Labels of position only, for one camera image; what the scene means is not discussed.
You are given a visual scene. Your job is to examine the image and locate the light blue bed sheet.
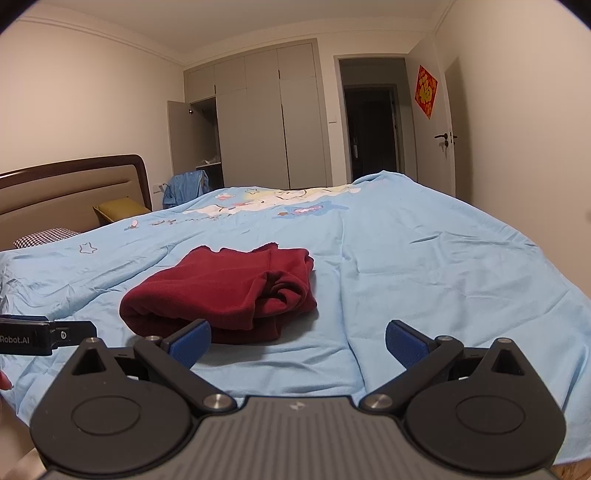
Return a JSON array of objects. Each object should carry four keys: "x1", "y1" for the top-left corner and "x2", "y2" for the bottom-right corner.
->
[{"x1": 1, "y1": 172, "x2": 590, "y2": 463}]

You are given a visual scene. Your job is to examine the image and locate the grey built-in wardrobe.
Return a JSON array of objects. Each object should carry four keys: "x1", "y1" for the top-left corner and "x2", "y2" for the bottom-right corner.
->
[{"x1": 167, "y1": 39, "x2": 332, "y2": 189}]

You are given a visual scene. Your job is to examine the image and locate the white bedroom door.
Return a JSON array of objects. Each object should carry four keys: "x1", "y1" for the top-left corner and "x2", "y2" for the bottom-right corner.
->
[{"x1": 405, "y1": 34, "x2": 456, "y2": 197}]

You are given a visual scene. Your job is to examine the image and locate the dark red knit garment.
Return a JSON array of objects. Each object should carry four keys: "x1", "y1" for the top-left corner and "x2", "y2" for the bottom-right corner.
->
[{"x1": 119, "y1": 243, "x2": 317, "y2": 345}]

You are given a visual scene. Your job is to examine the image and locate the red fu door decoration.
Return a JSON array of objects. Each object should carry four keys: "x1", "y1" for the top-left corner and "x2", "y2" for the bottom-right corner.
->
[{"x1": 414, "y1": 65, "x2": 439, "y2": 119}]

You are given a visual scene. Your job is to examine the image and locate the blue clothing pile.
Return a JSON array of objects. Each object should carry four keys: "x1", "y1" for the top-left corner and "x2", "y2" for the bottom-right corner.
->
[{"x1": 162, "y1": 170, "x2": 209, "y2": 209}]

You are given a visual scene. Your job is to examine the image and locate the striped pillow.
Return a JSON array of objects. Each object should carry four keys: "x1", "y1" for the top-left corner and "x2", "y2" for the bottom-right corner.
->
[{"x1": 13, "y1": 227, "x2": 78, "y2": 249}]

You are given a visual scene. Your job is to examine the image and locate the black door handle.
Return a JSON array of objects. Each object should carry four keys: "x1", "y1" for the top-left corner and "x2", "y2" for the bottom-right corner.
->
[{"x1": 434, "y1": 133, "x2": 458, "y2": 149}]

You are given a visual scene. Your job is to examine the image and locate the yellow pillow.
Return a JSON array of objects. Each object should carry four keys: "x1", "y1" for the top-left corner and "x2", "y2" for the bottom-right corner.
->
[{"x1": 93, "y1": 197, "x2": 151, "y2": 223}]

